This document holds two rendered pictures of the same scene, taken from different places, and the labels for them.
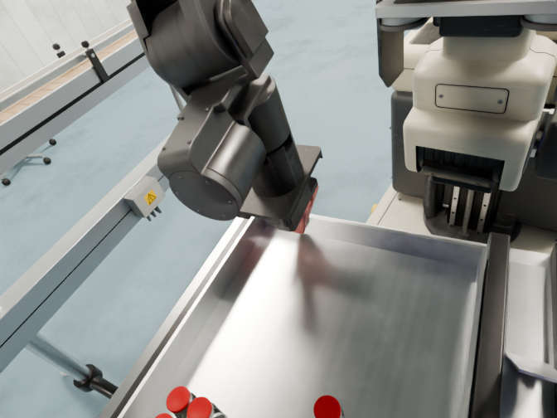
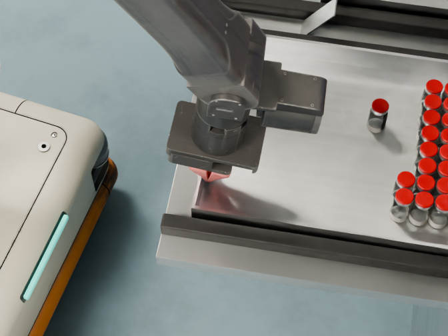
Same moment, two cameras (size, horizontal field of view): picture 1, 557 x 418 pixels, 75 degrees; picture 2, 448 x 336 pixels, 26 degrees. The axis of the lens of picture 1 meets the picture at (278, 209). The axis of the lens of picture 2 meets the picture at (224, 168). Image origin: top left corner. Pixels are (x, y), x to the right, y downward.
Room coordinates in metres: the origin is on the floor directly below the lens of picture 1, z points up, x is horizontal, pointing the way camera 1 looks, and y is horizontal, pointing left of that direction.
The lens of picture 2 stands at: (0.56, 0.50, 1.88)
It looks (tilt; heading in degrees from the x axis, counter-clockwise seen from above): 60 degrees down; 242
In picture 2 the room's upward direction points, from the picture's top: straight up
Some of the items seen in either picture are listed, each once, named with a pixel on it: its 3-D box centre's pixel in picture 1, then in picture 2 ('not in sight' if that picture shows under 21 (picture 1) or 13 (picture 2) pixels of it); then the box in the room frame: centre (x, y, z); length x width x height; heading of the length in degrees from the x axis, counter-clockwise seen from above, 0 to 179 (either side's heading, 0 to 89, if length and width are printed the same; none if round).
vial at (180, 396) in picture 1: (188, 407); (401, 205); (0.14, 0.13, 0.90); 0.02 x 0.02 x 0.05
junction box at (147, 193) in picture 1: (145, 196); not in sight; (1.07, 0.43, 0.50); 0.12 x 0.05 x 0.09; 142
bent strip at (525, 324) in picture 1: (534, 310); (279, 14); (0.12, -0.18, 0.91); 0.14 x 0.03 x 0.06; 143
